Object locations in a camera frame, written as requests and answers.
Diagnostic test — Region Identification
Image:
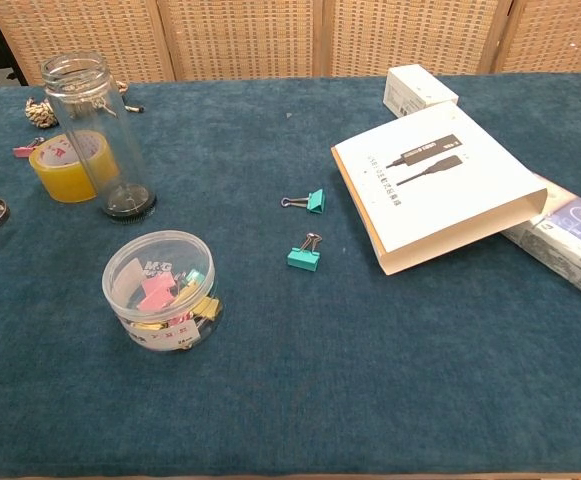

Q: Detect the clear glass bottle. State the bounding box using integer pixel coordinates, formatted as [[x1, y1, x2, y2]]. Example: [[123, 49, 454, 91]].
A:
[[39, 50, 158, 225]]

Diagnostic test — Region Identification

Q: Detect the blue table cloth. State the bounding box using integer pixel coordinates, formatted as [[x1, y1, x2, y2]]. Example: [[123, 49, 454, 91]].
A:
[[0, 72, 581, 477]]

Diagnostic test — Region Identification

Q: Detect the white cable picture box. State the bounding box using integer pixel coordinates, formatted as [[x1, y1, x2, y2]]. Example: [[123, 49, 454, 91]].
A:
[[330, 100, 550, 277]]

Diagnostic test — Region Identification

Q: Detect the small white cardboard box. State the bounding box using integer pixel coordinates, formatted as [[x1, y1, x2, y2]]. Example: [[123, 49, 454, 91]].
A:
[[382, 64, 460, 119]]

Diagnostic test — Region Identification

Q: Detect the pink binder clip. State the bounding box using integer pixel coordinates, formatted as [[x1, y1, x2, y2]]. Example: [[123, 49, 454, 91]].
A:
[[12, 136, 46, 159]]

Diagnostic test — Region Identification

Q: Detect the yellow packing tape roll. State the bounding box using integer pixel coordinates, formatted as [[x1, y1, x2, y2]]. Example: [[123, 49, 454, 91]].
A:
[[28, 130, 121, 204]]

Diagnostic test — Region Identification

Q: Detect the teal binder clip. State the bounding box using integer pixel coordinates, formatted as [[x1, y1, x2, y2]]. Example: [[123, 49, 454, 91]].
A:
[[286, 231, 323, 273], [280, 188, 328, 216]]

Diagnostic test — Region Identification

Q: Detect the woven rattan folding screen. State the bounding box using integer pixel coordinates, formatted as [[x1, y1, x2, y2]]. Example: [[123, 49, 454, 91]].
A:
[[0, 0, 581, 87]]

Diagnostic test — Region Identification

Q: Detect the beige braided rope bundle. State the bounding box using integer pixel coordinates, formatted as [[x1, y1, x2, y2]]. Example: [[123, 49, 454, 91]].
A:
[[24, 82, 145, 130]]

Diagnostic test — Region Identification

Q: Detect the clear plastic jar of clips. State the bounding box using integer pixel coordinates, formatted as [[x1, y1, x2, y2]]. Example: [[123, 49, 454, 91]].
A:
[[101, 229, 225, 354]]

